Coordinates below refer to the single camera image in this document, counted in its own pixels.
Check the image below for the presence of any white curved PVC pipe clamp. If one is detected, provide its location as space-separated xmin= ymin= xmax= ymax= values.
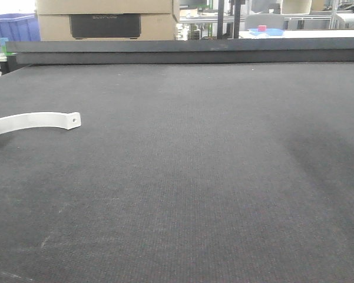
xmin=0 ymin=112 xmax=81 ymax=135

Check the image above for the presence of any blue tray with pink block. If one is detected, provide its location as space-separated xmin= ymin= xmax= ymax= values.
xmin=248 ymin=25 xmax=284 ymax=37

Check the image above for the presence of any large cardboard box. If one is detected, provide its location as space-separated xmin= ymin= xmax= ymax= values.
xmin=36 ymin=0 xmax=180 ymax=41

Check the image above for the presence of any white plastic tub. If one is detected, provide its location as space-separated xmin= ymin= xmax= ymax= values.
xmin=280 ymin=0 xmax=312 ymax=15

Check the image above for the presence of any blue crate at left background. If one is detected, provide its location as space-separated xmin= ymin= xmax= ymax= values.
xmin=0 ymin=13 xmax=41 ymax=41

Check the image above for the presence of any black raised table edge rail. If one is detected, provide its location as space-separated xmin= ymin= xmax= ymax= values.
xmin=6 ymin=37 xmax=354 ymax=65

